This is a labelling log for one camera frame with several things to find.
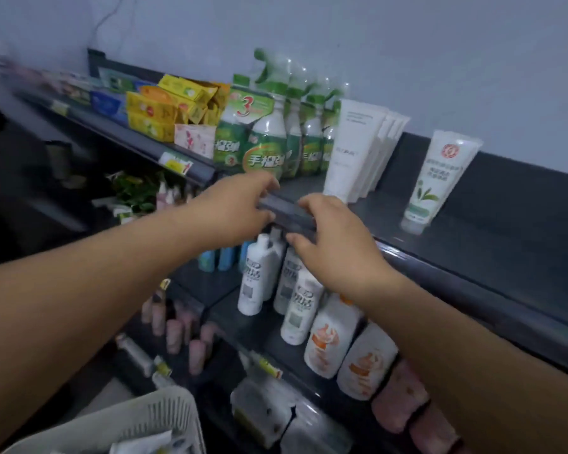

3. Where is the black side shelving unit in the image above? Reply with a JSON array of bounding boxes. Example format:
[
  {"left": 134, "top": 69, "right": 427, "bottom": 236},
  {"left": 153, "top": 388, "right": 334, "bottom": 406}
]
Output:
[{"left": 0, "top": 79, "right": 95, "bottom": 270}]

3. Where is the cream slotted plastic basket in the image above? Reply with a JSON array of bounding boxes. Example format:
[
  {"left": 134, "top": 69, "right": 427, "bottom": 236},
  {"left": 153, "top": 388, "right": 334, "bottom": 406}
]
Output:
[{"left": 0, "top": 386, "right": 207, "bottom": 454}]

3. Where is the white orange-cap bottle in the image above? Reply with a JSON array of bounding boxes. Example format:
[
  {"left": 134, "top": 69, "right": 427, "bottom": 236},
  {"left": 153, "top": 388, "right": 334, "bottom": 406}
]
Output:
[
  {"left": 336, "top": 321, "right": 398, "bottom": 401},
  {"left": 304, "top": 293, "right": 363, "bottom": 380}
]

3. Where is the person's right hand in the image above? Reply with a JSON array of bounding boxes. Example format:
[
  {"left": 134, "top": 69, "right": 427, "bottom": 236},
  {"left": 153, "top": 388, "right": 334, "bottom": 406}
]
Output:
[{"left": 286, "top": 193, "right": 404, "bottom": 304}]

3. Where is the dark grey shelf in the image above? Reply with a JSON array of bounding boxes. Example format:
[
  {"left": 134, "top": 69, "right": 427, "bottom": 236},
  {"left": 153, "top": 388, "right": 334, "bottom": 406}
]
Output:
[{"left": 9, "top": 47, "right": 568, "bottom": 454}]

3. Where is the green tea cleanser tube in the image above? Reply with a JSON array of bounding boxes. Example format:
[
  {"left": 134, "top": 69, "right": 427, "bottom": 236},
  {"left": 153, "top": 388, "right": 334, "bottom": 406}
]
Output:
[{"left": 401, "top": 130, "right": 483, "bottom": 236}]

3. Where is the stack of white hinged packs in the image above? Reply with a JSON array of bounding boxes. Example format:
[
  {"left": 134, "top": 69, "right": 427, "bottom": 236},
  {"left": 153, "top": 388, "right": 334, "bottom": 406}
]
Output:
[{"left": 230, "top": 378, "right": 351, "bottom": 454}]

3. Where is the person's left hand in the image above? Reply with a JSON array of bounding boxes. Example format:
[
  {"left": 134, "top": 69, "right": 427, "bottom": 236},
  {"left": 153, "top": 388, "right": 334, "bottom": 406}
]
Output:
[{"left": 184, "top": 172, "right": 280, "bottom": 252}]

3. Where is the row of pink tall bottles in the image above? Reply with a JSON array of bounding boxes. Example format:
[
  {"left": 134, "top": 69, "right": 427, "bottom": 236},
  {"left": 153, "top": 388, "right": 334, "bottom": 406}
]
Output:
[{"left": 141, "top": 297, "right": 218, "bottom": 376}]

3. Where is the green spray cleaner twin pack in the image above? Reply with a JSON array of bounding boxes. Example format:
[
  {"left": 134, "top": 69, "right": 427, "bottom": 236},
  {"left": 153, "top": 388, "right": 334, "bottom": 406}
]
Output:
[
  {"left": 281, "top": 61, "right": 309, "bottom": 180},
  {"left": 319, "top": 84, "right": 350, "bottom": 175},
  {"left": 299, "top": 78, "right": 330, "bottom": 178},
  {"left": 213, "top": 48, "right": 287, "bottom": 181}
]

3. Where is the blue toothpaste box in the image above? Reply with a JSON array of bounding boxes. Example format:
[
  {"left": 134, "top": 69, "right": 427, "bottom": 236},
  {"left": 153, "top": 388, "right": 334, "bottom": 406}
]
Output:
[{"left": 90, "top": 89, "right": 129, "bottom": 126}]

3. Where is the white yellow-label box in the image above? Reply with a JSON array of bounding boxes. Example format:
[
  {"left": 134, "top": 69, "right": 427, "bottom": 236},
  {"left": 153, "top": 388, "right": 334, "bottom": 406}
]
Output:
[
  {"left": 115, "top": 333, "right": 155, "bottom": 378},
  {"left": 151, "top": 371, "right": 179, "bottom": 391}
]

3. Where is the person's left forearm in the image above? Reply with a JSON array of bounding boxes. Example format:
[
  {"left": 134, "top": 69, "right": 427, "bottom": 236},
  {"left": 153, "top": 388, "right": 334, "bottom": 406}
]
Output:
[{"left": 0, "top": 202, "right": 218, "bottom": 454}]

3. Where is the person's right forearm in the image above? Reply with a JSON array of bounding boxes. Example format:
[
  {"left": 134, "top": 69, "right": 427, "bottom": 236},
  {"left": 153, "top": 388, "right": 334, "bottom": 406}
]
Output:
[{"left": 359, "top": 274, "right": 568, "bottom": 454}]

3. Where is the teal toothpaste box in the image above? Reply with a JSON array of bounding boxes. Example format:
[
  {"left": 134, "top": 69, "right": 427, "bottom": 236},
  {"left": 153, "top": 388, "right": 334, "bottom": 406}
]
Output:
[{"left": 98, "top": 66, "right": 141, "bottom": 93}]

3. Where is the pile of tubes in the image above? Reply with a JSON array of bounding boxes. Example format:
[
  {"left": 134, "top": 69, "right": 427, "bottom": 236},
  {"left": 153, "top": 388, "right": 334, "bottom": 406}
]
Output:
[{"left": 109, "top": 429, "right": 195, "bottom": 454}]

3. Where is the stack of yellow boxes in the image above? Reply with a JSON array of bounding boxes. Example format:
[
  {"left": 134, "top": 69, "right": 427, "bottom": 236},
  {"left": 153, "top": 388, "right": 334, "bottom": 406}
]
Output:
[{"left": 125, "top": 74, "right": 230, "bottom": 143}]

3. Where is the thin wall cable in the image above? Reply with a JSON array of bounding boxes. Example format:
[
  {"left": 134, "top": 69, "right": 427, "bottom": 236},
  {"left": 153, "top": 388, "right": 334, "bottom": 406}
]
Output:
[{"left": 94, "top": 0, "right": 129, "bottom": 48}]

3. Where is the pink white floral box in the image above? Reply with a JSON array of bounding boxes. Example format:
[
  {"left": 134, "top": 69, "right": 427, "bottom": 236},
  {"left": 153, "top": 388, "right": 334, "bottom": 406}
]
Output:
[{"left": 174, "top": 122, "right": 217, "bottom": 160}]

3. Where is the white cup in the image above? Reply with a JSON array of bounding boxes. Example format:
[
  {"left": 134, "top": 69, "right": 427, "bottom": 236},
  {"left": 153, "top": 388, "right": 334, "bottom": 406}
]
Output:
[{"left": 45, "top": 140, "right": 74, "bottom": 181}]

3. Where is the green leafy packet bundle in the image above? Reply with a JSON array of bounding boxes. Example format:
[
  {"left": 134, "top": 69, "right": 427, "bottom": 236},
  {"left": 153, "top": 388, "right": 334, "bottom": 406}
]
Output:
[{"left": 105, "top": 170, "right": 164, "bottom": 217}]

